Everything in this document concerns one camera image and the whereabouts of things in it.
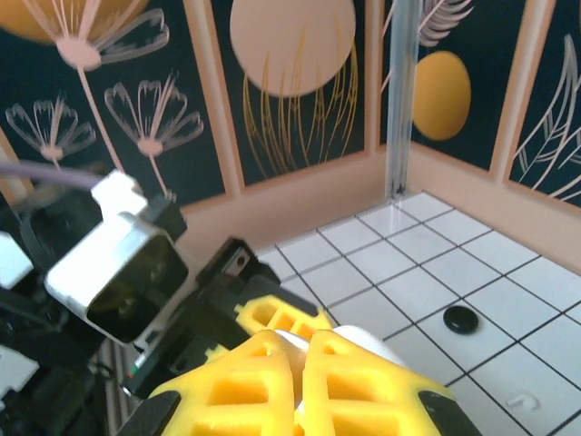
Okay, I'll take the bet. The white earbud charging case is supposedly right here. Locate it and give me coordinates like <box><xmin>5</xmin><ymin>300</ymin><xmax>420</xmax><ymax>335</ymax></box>
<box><xmin>274</xmin><ymin>323</ymin><xmax>410</xmax><ymax>370</ymax></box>

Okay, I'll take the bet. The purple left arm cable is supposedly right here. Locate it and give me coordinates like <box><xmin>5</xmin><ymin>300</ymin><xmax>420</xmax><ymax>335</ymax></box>
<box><xmin>0</xmin><ymin>159</ymin><xmax>108</xmax><ymax>188</ymax></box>

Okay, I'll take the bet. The white wireless earbud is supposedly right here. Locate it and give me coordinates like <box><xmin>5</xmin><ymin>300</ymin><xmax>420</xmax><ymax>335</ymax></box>
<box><xmin>507</xmin><ymin>393</ymin><xmax>541</xmax><ymax>411</ymax></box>

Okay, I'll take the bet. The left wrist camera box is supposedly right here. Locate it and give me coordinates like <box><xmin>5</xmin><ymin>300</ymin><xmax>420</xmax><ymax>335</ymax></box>
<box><xmin>44</xmin><ymin>170</ymin><xmax>190</xmax><ymax>347</ymax></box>

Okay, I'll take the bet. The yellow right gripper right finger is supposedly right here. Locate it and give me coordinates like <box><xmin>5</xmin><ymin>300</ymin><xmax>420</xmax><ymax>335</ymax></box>
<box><xmin>294</xmin><ymin>329</ymin><xmax>483</xmax><ymax>436</ymax></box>

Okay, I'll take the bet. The black earbud charging case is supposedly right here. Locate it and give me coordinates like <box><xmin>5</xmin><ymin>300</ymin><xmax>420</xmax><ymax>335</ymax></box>
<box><xmin>443</xmin><ymin>305</ymin><xmax>480</xmax><ymax>335</ymax></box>

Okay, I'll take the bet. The aluminium corner post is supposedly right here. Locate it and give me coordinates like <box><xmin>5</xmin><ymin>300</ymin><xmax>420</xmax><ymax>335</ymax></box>
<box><xmin>383</xmin><ymin>0</ymin><xmax>421</xmax><ymax>199</ymax></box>

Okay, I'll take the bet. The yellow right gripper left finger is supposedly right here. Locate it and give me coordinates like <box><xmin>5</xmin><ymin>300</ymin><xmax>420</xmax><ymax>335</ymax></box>
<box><xmin>118</xmin><ymin>329</ymin><xmax>306</xmax><ymax>436</ymax></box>

